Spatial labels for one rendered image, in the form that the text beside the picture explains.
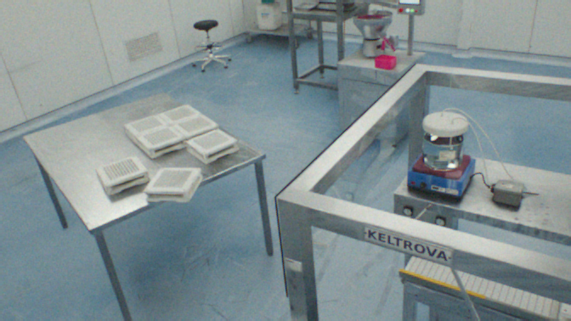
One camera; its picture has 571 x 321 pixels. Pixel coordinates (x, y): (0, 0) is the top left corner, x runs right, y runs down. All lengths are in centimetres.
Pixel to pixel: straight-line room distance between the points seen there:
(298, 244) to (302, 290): 16
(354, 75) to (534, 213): 302
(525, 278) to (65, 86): 604
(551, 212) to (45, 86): 564
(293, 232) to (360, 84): 345
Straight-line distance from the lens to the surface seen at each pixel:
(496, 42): 711
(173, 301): 339
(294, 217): 124
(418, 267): 224
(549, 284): 109
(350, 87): 470
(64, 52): 658
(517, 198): 187
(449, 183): 186
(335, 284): 330
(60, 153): 365
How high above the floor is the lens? 229
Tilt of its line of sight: 30 degrees down
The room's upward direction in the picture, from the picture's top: 6 degrees counter-clockwise
